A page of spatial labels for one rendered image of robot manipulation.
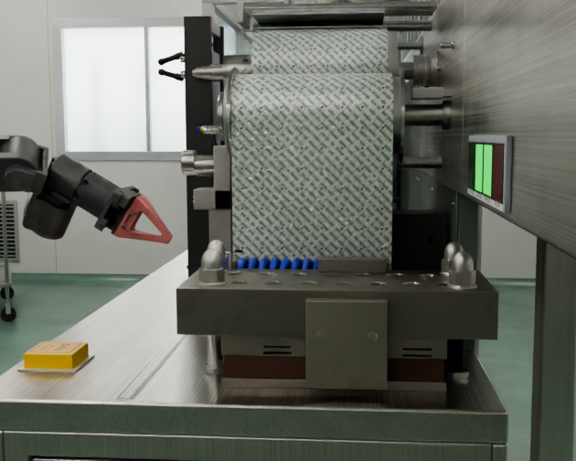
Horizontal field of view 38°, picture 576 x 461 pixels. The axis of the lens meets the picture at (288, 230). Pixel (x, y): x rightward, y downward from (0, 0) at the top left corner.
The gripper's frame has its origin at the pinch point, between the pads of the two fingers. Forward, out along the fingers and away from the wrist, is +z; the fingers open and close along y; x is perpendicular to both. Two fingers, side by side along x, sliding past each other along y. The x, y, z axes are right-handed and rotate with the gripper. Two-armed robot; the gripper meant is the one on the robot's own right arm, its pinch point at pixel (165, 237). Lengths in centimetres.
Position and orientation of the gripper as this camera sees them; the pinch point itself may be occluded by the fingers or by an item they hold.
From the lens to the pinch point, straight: 125.3
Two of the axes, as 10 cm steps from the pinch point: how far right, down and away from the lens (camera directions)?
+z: 8.6, 5.2, -0.1
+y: -0.8, 1.0, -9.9
